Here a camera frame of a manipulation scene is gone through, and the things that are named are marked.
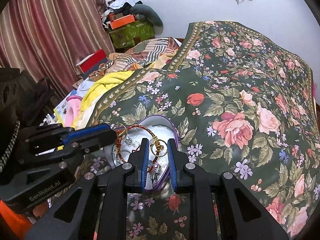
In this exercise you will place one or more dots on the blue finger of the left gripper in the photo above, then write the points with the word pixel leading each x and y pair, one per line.
pixel 92 138

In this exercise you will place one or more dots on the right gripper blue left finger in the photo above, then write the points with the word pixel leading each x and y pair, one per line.
pixel 139 160

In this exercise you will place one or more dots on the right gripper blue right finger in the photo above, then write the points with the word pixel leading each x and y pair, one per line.
pixel 180 181

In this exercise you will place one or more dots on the small silver ring charm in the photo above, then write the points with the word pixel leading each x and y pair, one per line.
pixel 128 140

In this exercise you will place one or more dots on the purple heart jewelry box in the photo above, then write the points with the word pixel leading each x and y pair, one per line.
pixel 158 130

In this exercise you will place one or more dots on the pink slipper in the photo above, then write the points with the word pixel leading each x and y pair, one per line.
pixel 73 109

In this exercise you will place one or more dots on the yellow blanket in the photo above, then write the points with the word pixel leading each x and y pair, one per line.
pixel 92 96

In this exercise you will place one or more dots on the red white box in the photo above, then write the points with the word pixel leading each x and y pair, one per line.
pixel 88 62

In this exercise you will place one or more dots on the floral green bedspread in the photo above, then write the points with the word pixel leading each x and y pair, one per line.
pixel 240 104

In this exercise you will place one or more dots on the striped patchwork quilt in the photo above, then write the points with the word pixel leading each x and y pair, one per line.
pixel 157 51

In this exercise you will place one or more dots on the green patterned storage box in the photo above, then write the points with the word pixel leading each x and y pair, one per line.
pixel 131 34

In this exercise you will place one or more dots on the striped red curtain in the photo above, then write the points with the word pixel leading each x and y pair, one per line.
pixel 47 38

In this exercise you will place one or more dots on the orange shoe box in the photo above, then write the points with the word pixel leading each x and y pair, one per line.
pixel 122 21

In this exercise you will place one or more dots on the grey green pillow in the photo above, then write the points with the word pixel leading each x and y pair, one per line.
pixel 145 13

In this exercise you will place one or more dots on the white clothes pile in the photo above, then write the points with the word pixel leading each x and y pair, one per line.
pixel 117 4

